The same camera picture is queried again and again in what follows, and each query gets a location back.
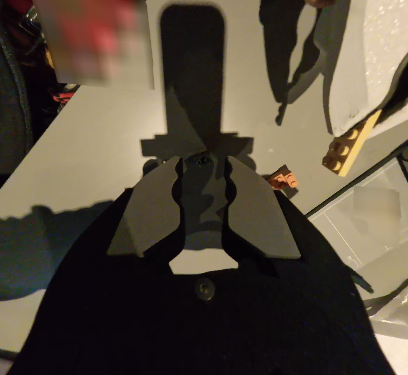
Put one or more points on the small dark grey toy brick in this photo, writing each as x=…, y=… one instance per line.
x=200, y=160

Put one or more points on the person's black jacket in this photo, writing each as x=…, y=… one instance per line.
x=12, y=110

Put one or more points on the grey desk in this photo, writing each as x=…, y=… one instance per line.
x=95, y=126

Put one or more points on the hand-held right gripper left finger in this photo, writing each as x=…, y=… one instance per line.
x=146, y=219

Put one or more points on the orange toy brick assembly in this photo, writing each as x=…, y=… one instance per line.
x=283, y=179

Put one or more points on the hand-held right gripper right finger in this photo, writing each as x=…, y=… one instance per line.
x=258, y=219

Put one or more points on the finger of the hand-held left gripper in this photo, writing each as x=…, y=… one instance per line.
x=360, y=47

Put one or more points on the tan toy brick plate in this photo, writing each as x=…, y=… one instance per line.
x=353, y=145

